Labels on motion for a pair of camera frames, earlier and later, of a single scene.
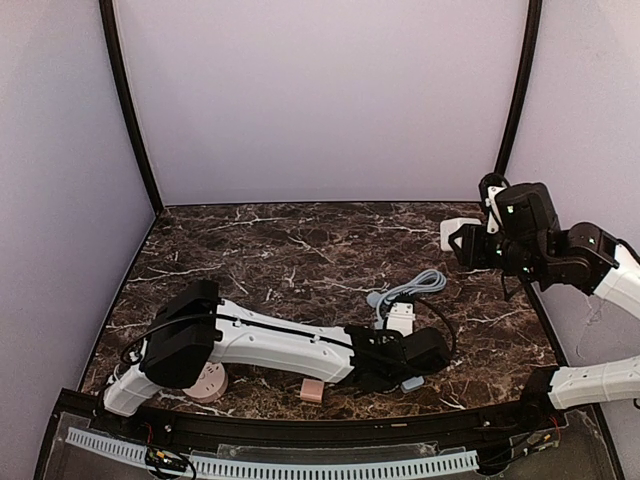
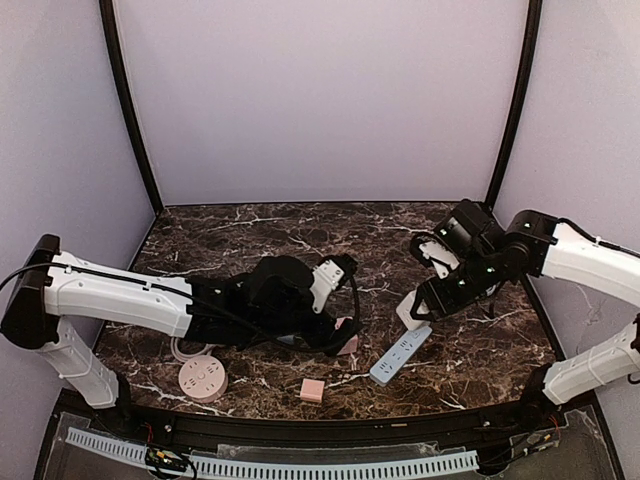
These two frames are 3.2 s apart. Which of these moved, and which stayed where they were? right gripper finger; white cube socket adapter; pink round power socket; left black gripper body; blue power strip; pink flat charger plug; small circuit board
Moved: blue power strip; left black gripper body; right gripper finger; white cube socket adapter
Stayed: pink round power socket; small circuit board; pink flat charger plug
